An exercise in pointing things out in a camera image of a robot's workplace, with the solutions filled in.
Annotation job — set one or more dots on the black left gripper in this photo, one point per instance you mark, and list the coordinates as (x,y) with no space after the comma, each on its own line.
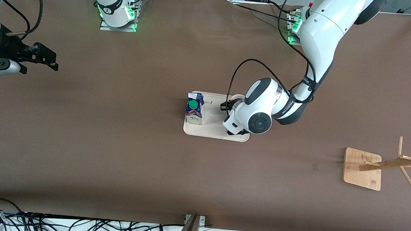
(230,105)

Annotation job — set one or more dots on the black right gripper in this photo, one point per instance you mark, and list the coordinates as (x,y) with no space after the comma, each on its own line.
(10,47)

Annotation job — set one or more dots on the blue white milk carton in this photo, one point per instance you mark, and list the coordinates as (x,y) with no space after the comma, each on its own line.
(194,118)

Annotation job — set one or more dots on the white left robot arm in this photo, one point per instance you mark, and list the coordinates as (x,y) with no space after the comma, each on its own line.
(321,37)

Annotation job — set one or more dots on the beige rabbit print tray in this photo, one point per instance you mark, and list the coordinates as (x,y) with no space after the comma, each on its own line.
(212,126)

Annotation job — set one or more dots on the wooden cup stand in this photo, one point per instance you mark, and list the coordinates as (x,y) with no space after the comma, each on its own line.
(360,175)

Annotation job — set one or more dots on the brown table cover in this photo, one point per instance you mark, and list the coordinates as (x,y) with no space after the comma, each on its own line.
(116,167)

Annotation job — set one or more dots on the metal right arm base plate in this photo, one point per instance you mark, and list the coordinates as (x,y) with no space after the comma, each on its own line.
(105,28)

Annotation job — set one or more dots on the small metal bracket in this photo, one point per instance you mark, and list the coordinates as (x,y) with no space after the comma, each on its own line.
(202,220)

